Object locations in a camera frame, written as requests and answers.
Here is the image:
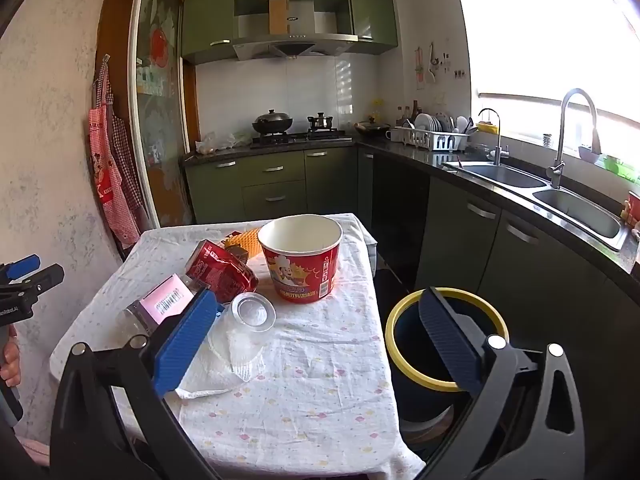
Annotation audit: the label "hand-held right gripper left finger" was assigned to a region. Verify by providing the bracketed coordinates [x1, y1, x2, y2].
[49, 287, 223, 480]

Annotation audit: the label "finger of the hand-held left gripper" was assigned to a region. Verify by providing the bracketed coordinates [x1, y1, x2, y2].
[0, 254, 42, 283]
[15, 263, 66, 296]

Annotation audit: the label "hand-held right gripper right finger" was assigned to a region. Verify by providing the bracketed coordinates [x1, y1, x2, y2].
[415, 286, 587, 480]

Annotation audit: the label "white tissue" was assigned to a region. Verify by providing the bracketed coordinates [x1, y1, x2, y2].
[175, 320, 268, 401]

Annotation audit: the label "pink packaged box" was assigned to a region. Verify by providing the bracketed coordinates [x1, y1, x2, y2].
[122, 273, 213, 336]

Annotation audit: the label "dark bin with yellow rim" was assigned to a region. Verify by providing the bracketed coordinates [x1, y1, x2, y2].
[385, 287, 510, 423]

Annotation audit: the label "clear plastic bottle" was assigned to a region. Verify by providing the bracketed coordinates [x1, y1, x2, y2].
[217, 291, 277, 368]

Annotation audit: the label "crushed red can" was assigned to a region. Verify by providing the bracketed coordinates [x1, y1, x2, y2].
[185, 240, 260, 306]

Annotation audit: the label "orange ribbed wafer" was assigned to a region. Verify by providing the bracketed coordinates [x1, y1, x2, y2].
[224, 227, 263, 259]

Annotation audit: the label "red paper bucket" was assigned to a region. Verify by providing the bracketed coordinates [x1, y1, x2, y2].
[257, 215, 344, 304]

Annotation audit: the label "person's left hand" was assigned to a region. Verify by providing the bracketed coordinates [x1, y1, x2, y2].
[0, 341, 22, 387]

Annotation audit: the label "green base cabinet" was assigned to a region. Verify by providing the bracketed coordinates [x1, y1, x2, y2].
[185, 147, 360, 226]
[357, 147, 640, 480]

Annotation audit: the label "round grey stool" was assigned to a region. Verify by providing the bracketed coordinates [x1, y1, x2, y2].
[404, 410, 455, 443]

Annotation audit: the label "red apron with cartoon print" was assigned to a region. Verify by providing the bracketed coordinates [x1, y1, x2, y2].
[89, 57, 142, 251]

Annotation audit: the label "white dotted tablecloth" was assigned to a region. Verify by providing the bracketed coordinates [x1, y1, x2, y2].
[49, 212, 426, 480]

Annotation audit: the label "person's pink clothing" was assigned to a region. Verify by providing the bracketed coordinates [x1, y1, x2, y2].
[19, 439, 52, 467]

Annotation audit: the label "stainless steel double sink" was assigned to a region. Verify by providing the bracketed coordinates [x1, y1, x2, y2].
[442, 160, 640, 266]

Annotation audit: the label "black kitchen countertop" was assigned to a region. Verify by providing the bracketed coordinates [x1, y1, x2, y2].
[181, 137, 640, 291]

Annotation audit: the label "small steel faucet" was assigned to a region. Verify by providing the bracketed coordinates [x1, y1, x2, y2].
[477, 107, 510, 167]

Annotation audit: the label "tall steel faucet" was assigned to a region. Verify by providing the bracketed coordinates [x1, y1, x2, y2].
[546, 88, 602, 190]

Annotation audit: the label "frosted glass sliding door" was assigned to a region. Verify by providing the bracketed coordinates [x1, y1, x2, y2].
[127, 0, 197, 228]

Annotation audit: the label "clear plastic bags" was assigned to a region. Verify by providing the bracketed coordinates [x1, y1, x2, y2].
[195, 130, 251, 155]

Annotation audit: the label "white dish rack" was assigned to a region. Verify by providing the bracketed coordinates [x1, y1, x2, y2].
[398, 125, 471, 152]

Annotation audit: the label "row of white plates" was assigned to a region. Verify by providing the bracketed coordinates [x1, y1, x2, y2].
[415, 112, 451, 134]

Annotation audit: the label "red box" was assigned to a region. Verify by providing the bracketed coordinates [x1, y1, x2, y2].
[622, 192, 640, 227]

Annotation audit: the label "dark frying pan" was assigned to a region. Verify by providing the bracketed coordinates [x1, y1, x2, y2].
[355, 117, 392, 137]

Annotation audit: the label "black gas stove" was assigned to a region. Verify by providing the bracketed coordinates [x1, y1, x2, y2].
[249, 131, 353, 149]

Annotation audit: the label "black wok with lid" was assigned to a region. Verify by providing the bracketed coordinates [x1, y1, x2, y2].
[251, 109, 294, 136]

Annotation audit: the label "green plastic item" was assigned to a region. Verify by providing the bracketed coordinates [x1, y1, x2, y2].
[602, 155, 639, 184]

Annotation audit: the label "steel pot with lid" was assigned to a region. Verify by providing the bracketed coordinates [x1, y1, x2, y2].
[306, 112, 335, 134]

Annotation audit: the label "steel range hood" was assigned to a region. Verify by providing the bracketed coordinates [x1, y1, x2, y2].
[232, 0, 360, 63]

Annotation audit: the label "bright window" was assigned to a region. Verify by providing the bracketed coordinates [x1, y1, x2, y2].
[450, 0, 640, 136]

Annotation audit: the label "green wall cabinet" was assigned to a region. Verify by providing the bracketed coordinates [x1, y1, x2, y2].
[181, 0, 235, 64]
[348, 0, 399, 56]

